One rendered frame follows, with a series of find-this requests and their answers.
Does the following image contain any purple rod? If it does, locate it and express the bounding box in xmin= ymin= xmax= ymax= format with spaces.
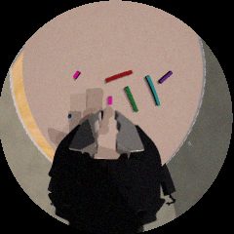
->
xmin=158 ymin=71 xmax=173 ymax=84

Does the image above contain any turquoise rod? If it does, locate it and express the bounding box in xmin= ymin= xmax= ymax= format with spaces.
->
xmin=145 ymin=75 xmax=161 ymax=106

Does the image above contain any red rod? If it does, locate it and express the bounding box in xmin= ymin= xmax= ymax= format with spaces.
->
xmin=105 ymin=70 xmax=133 ymax=83

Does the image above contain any green rod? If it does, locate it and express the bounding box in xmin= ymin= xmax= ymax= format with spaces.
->
xmin=125 ymin=86 xmax=138 ymax=112

